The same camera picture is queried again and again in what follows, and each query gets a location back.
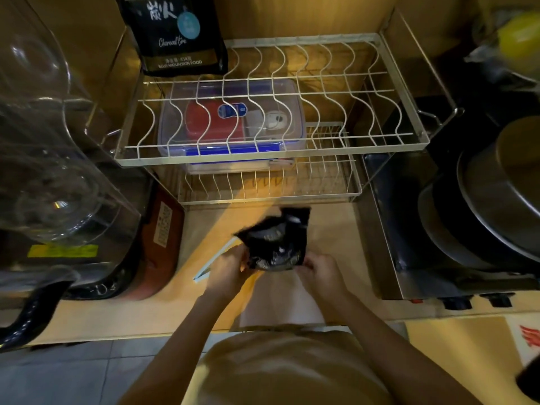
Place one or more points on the white paper sheet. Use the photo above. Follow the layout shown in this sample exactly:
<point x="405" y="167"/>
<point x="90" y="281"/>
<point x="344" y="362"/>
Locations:
<point x="280" y="297"/>

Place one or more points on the large black coffee bag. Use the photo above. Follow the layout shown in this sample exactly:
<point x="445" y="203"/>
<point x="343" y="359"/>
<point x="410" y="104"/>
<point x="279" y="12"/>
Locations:
<point x="177" y="33"/>

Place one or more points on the person's right forearm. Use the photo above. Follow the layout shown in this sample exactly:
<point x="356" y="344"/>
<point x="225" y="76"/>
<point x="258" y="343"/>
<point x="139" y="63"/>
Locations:
<point x="400" y="358"/>

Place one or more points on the person's left hand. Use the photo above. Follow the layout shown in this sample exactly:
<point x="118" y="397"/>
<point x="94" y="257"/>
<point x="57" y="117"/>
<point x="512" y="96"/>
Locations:
<point x="225" y="272"/>

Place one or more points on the clear juice dispenser machine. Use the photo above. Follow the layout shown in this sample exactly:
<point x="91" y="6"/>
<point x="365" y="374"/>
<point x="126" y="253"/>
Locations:
<point x="50" y="164"/>

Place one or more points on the light blue flat card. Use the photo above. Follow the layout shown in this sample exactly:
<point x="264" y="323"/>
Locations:
<point x="213" y="259"/>

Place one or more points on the person's beige shirt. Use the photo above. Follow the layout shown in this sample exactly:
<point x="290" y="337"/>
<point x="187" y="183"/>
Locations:
<point x="287" y="366"/>

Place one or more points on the person's right fingers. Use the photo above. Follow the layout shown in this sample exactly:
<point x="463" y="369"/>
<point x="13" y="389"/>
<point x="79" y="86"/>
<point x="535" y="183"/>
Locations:
<point x="307" y="265"/>

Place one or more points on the clear plastic storage box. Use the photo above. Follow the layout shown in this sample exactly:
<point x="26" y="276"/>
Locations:
<point x="232" y="122"/>

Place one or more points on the yellow fruit in plastic bag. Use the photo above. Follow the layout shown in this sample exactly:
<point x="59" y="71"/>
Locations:
<point x="517" y="40"/>

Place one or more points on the person's right hand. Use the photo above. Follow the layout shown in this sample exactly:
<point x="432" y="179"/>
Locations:
<point x="322" y="276"/>

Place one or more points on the person's left forearm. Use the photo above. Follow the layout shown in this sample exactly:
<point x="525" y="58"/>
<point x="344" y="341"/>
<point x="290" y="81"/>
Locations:
<point x="168" y="350"/>

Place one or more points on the brown coffee bag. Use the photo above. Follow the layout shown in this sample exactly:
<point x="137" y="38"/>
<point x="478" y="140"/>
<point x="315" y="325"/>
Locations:
<point x="158" y="248"/>

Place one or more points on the person's left fingers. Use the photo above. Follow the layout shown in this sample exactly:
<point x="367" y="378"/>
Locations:
<point x="244" y="259"/>

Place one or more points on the stainless steel pot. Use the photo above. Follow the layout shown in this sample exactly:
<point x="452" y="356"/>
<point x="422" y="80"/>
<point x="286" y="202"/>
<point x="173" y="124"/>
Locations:
<point x="498" y="198"/>

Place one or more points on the stainless steel griddle appliance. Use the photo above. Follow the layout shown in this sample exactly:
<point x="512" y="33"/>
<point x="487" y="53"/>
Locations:
<point x="405" y="231"/>

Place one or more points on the small black foil pouch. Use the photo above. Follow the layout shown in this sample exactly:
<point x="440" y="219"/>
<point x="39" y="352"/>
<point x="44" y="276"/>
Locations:
<point x="276" y="240"/>

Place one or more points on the beige cardboard box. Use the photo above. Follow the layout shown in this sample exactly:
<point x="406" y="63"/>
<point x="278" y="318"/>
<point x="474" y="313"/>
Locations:
<point x="476" y="358"/>

